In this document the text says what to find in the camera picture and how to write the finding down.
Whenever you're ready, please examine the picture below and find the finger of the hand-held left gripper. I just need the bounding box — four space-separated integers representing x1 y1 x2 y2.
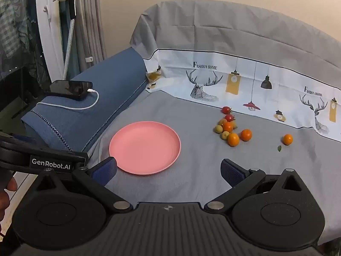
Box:
71 151 90 171

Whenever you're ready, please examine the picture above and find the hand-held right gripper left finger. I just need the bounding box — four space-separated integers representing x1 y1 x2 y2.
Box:
35 157 134 214

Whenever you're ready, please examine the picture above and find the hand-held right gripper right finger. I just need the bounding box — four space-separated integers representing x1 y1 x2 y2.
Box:
204 159 305 211

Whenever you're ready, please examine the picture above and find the pink round plate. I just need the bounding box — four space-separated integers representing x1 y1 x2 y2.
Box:
109 121 182 176

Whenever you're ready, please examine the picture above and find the person's left hand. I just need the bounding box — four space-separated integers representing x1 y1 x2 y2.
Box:
0 177 18 222

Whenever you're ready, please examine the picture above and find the black smartphone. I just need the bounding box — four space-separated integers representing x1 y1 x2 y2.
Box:
44 80 94 100

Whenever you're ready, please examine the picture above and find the blue quilted blanket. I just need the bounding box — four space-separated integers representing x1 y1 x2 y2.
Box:
21 47 148 152

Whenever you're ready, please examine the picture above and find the grey curtain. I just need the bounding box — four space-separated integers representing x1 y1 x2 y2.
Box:
75 0 107 70

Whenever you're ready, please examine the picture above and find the checked hanging cloth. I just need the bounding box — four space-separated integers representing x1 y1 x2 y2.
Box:
0 0 38 59

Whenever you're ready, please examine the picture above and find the white charging cable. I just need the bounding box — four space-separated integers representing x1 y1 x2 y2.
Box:
36 89 100 110

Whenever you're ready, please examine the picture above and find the white curved frame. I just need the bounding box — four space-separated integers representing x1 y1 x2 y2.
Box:
35 0 66 80

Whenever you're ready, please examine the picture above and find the black-handled silver pole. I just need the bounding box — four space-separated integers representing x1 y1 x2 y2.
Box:
55 0 78 80

